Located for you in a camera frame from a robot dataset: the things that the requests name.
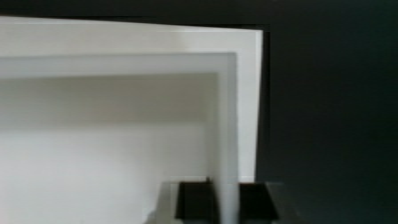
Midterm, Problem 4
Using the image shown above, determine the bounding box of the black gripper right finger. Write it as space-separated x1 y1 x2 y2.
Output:
238 183 278 224

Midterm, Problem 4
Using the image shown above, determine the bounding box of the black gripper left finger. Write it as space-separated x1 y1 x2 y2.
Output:
174 179 220 224

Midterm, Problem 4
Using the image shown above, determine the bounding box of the white drawer cabinet box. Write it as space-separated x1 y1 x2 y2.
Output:
0 16 262 224

